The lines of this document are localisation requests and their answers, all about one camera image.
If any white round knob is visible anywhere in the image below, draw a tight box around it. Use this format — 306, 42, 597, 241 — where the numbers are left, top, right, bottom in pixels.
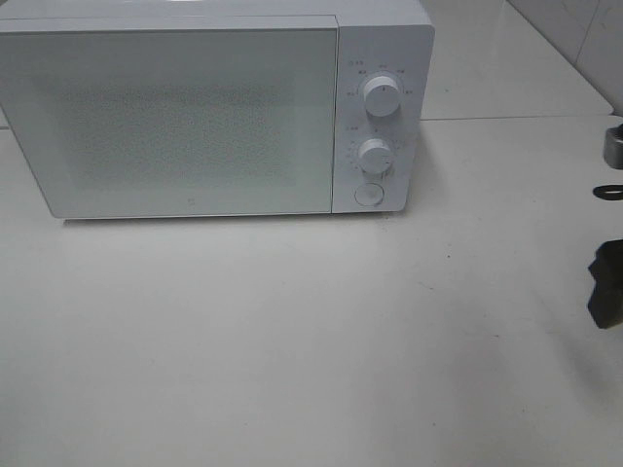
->
361, 72, 402, 118
357, 138, 394, 174

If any white microwave oven body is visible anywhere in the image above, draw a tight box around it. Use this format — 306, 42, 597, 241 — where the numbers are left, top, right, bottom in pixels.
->
1, 1, 435, 214

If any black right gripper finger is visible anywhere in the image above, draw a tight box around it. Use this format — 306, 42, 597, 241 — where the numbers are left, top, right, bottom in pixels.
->
588, 240, 622, 329

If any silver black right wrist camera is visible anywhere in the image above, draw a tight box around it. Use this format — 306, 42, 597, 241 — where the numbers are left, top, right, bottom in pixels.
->
603, 125, 623, 170

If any round white door button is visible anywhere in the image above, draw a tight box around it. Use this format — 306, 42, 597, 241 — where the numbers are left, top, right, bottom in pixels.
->
354, 183, 385, 207

